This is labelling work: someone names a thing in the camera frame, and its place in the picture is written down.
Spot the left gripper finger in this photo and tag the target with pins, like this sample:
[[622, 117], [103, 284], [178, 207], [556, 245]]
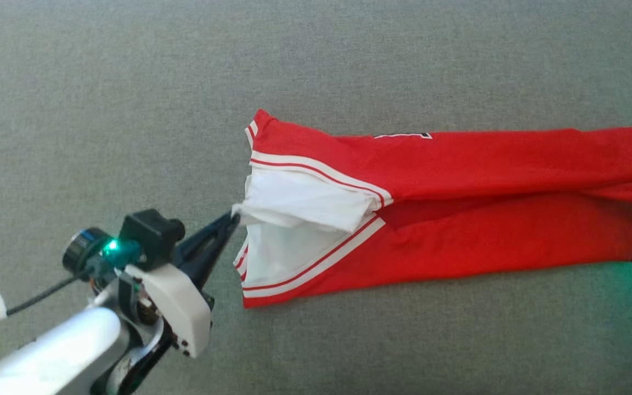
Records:
[[203, 241], [209, 263]]

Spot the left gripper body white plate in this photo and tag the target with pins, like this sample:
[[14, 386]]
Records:
[[173, 307]]

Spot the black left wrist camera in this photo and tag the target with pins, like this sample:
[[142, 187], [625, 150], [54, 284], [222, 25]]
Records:
[[151, 233]]

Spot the red white-trimmed sports jersey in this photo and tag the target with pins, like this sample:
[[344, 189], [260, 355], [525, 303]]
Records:
[[486, 219]]

